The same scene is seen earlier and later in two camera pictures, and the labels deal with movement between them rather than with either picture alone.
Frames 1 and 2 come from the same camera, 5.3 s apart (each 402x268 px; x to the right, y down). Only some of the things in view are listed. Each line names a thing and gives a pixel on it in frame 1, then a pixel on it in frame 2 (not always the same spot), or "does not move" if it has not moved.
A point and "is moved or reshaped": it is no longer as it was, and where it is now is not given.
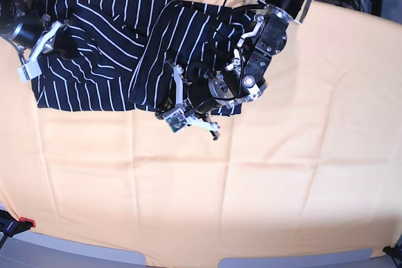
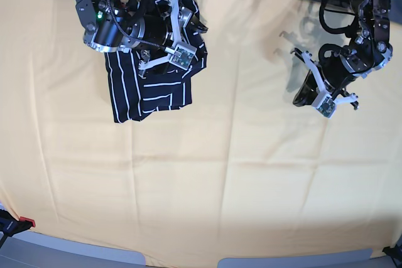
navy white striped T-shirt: (127, 48) is moved or reshaped
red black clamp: (9, 225) does not move
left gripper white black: (61, 40) → (166, 31)
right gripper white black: (205, 93) → (335, 73)
